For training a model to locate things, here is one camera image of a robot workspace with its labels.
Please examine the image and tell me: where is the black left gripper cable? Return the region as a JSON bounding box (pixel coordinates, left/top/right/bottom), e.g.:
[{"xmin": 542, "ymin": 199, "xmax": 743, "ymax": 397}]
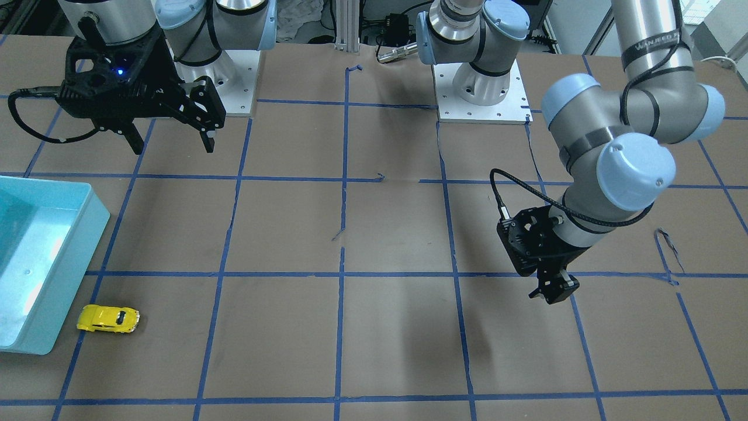
[{"xmin": 490, "ymin": 168, "xmax": 655, "ymax": 227}]

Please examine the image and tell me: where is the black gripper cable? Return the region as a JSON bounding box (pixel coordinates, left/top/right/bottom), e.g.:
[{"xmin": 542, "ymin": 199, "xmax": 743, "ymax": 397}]
[
  {"xmin": 490, "ymin": 168, "xmax": 655, "ymax": 227},
  {"xmin": 8, "ymin": 87, "xmax": 100, "ymax": 144}
]

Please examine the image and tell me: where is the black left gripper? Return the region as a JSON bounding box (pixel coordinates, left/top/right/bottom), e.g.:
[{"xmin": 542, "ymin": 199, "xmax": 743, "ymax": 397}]
[{"xmin": 497, "ymin": 206, "xmax": 587, "ymax": 305}]

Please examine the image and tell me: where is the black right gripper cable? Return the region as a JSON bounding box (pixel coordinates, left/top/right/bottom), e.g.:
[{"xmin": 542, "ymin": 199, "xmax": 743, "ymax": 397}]
[{"xmin": 8, "ymin": 87, "xmax": 100, "ymax": 144}]

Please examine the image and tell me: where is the yellow beetle toy car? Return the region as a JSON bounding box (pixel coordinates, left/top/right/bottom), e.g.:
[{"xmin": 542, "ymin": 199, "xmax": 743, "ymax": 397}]
[{"xmin": 77, "ymin": 304, "xmax": 141, "ymax": 334}]

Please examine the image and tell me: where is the light blue plastic bin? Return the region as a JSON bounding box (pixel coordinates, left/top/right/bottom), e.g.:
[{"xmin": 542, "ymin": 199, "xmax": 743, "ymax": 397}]
[{"xmin": 1, "ymin": 176, "xmax": 110, "ymax": 355}]

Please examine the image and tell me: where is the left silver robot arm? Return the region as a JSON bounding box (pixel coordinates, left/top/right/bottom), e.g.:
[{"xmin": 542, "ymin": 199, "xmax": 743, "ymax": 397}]
[{"xmin": 416, "ymin": 1, "xmax": 726, "ymax": 304}]

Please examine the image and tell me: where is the aluminium frame post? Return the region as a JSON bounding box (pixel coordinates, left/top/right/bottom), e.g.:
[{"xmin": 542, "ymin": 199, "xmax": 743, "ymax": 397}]
[{"xmin": 334, "ymin": 0, "xmax": 361, "ymax": 55}]

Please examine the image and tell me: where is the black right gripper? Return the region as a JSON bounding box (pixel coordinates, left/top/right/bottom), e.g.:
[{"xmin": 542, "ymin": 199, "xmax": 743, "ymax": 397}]
[{"xmin": 58, "ymin": 26, "xmax": 226, "ymax": 156}]

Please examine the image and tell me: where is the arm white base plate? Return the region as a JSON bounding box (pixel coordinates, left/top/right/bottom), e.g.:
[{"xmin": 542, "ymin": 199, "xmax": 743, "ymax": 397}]
[
  {"xmin": 175, "ymin": 50, "xmax": 262, "ymax": 117},
  {"xmin": 432, "ymin": 61, "xmax": 534, "ymax": 125}
]

